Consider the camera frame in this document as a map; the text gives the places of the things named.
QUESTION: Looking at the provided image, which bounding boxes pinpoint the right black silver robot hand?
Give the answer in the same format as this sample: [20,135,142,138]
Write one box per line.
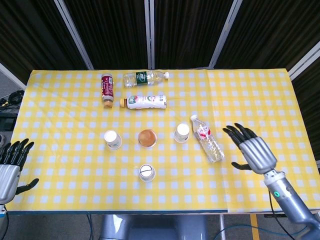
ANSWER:
[222,122,278,175]

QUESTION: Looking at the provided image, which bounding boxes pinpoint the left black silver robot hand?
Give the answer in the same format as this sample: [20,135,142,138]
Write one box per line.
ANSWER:
[0,138,40,205]

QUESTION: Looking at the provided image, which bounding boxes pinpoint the plain white paper cup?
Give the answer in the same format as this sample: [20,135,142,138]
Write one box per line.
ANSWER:
[173,123,190,144]

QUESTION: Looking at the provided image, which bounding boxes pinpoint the white paper cup green print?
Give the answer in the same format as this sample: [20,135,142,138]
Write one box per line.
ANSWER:
[103,129,123,150]

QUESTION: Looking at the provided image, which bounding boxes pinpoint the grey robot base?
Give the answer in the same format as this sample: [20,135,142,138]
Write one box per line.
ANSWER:
[99,214,208,240]

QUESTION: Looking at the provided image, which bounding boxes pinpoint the orange brown cup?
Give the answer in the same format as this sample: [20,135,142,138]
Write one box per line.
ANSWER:
[137,128,158,148]

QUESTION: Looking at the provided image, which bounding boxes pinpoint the white paper cup line mark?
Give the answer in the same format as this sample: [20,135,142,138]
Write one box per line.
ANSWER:
[138,163,157,183]

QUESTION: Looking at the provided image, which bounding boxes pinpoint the black box on floor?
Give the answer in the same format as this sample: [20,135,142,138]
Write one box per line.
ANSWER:
[0,112,17,131]

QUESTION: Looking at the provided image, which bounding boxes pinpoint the clear bottle red label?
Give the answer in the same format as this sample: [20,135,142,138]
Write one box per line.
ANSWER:
[190,114,225,164]

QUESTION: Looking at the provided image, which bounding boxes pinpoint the dark partition panel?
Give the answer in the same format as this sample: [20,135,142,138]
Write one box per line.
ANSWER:
[63,0,151,70]
[291,67,320,161]
[153,0,236,70]
[0,0,87,83]
[214,0,320,73]

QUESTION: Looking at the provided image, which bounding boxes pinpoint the white table leg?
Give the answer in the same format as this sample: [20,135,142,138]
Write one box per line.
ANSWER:
[219,213,227,240]

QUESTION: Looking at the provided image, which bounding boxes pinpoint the yellow checked tablecloth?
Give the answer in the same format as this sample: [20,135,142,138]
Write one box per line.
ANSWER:
[4,69,320,213]

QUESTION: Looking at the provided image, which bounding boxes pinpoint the white drink bottle yellow cap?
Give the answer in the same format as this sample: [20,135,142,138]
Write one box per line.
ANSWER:
[119,94,168,110]

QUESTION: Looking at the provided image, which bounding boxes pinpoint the red label drink bottle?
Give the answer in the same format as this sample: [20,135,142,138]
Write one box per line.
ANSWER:
[100,73,116,109]

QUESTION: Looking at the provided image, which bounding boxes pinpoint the clear bottle green label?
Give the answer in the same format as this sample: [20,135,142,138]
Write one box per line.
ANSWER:
[123,70,170,88]

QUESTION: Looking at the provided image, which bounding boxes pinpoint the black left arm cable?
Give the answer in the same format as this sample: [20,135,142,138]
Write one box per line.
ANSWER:
[2,204,10,240]

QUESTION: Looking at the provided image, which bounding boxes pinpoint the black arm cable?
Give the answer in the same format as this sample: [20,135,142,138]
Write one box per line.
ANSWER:
[2,204,10,240]
[268,188,297,240]

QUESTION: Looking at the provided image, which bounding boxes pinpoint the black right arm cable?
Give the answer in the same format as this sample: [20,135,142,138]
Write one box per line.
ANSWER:
[268,188,297,240]

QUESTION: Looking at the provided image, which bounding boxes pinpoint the blue floor cable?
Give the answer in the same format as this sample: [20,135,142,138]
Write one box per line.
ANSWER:
[86,213,101,240]
[213,223,296,240]

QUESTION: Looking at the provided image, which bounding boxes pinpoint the black cable bundle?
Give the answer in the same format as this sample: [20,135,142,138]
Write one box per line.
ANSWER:
[0,89,25,108]

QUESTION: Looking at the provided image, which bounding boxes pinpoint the silver partition frame post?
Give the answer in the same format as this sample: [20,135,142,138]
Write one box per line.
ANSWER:
[208,0,243,69]
[288,47,320,81]
[0,62,27,91]
[144,0,156,70]
[53,0,95,70]

